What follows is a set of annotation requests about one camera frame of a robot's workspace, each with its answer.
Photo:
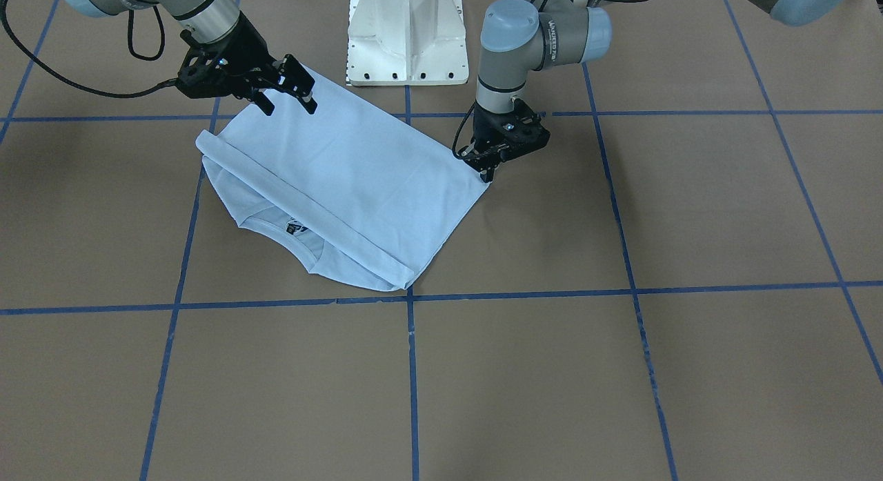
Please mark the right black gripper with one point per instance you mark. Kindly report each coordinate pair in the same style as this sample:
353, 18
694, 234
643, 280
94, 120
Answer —
246, 55

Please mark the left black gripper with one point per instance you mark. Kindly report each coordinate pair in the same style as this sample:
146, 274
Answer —
491, 125

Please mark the light blue t-shirt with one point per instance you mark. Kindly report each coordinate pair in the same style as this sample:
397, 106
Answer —
356, 194

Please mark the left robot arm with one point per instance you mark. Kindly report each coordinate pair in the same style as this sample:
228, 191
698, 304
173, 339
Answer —
519, 37

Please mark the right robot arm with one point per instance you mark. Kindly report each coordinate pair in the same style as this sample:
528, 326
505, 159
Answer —
207, 20

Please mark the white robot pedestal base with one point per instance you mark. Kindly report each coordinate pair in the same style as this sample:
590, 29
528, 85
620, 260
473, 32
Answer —
393, 43

